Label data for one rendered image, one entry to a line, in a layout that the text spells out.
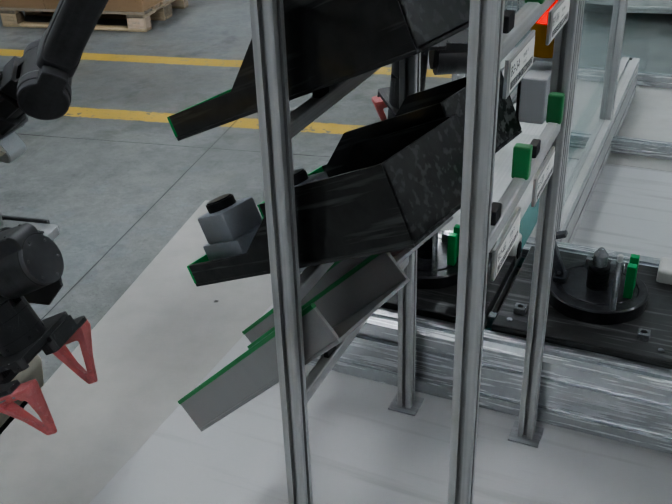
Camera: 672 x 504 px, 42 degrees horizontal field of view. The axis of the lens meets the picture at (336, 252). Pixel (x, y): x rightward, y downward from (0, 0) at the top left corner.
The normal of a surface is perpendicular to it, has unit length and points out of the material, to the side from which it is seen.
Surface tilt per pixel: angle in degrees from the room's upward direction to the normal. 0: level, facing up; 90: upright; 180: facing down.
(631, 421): 90
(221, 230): 93
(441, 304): 0
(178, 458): 0
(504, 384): 90
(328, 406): 0
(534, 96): 90
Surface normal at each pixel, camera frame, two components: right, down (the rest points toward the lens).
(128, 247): -0.03, -0.88
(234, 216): 0.66, -0.08
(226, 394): -0.56, 0.42
